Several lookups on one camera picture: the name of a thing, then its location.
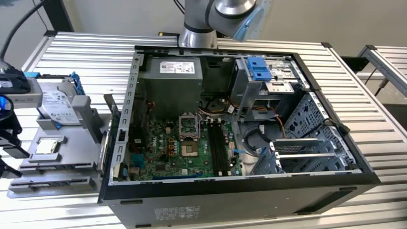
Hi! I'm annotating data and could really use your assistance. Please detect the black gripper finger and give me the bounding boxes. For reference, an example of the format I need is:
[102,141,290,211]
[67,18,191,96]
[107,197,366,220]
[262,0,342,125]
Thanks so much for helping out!
[0,140,31,159]
[0,156,25,179]

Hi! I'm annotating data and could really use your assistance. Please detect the dark RAM stick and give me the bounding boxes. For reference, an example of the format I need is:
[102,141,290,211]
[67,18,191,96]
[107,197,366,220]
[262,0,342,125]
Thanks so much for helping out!
[35,166,78,172]
[29,181,75,188]

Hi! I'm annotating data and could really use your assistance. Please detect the silver CPU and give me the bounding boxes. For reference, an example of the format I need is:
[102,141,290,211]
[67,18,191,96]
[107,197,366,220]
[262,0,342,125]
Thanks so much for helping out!
[35,138,62,155]

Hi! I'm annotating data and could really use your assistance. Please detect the grey parts rack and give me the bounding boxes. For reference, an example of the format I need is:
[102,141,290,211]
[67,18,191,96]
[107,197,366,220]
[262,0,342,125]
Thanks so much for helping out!
[6,94,113,198]

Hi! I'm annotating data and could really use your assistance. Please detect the silver disk in blue carrier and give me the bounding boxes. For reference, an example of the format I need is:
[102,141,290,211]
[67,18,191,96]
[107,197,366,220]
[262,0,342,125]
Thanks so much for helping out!
[22,71,86,131]

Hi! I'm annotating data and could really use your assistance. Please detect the green graphics card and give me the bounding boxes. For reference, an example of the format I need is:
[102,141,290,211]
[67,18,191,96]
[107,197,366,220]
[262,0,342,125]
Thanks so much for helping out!
[98,93,125,174]

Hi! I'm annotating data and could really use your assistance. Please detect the blue board connector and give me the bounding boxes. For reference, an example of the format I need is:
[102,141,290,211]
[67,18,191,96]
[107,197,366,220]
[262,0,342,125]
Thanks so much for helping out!
[131,153,145,167]

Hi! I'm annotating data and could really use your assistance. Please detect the green motherboard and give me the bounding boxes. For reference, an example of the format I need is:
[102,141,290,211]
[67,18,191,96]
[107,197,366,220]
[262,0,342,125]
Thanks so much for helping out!
[126,118,245,181]

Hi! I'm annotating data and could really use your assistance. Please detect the blue expansion slot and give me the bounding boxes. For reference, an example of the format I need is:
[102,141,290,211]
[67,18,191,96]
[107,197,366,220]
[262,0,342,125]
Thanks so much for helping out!
[153,173,205,180]

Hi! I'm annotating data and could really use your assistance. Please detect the grey power supply unit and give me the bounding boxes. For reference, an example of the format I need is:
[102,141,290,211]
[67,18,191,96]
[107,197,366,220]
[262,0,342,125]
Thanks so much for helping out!
[139,57,205,120]

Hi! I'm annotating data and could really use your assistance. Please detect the metal socket cover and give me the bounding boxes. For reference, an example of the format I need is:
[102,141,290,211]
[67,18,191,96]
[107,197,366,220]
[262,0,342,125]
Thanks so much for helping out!
[178,114,202,141]

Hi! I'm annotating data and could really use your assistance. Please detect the CPU socket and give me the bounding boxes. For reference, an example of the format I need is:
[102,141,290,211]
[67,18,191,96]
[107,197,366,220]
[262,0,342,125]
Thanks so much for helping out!
[181,140,203,158]

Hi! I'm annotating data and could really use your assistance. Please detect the black open PC case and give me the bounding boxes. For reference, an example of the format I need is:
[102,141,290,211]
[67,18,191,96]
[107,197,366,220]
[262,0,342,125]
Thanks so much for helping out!
[97,44,382,229]

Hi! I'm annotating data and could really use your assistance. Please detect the blue drive bay latch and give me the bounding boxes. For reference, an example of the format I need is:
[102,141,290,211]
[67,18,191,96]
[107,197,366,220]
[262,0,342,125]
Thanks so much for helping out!
[246,57,274,82]

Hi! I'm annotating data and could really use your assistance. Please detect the perforated silver slot cover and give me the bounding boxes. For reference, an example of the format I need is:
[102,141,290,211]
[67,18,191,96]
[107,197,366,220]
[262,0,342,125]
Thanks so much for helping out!
[270,137,325,153]

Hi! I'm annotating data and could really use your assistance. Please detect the plain silver slot cover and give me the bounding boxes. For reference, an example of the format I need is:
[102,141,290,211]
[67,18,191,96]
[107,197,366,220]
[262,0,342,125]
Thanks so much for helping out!
[275,152,338,160]

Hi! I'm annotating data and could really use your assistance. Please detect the aluminium slat side table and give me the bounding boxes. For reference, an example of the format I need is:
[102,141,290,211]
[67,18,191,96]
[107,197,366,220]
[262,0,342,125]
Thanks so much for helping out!
[358,44,407,100]

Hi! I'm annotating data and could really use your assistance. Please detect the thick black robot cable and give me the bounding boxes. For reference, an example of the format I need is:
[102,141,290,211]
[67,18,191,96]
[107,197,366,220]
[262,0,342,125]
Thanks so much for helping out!
[0,0,47,64]

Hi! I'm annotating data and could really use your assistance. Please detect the black vertical post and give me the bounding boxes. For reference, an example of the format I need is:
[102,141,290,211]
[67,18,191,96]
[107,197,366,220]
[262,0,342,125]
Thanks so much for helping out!
[41,0,77,33]

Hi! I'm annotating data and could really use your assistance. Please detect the thin wire locking lever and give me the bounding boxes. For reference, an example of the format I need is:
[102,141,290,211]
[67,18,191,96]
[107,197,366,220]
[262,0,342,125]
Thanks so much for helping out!
[197,114,205,142]

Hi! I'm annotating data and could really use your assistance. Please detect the black looped cable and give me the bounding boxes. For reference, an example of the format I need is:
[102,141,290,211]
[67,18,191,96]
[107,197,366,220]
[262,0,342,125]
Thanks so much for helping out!
[243,124,274,156]

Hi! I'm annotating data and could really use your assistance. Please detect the orange wire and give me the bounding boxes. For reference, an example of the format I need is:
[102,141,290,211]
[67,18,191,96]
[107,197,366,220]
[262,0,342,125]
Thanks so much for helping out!
[254,106,287,139]

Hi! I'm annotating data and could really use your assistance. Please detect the black bracket box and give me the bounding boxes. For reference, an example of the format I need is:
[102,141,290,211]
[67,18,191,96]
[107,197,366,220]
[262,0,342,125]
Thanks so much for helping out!
[339,56,370,72]

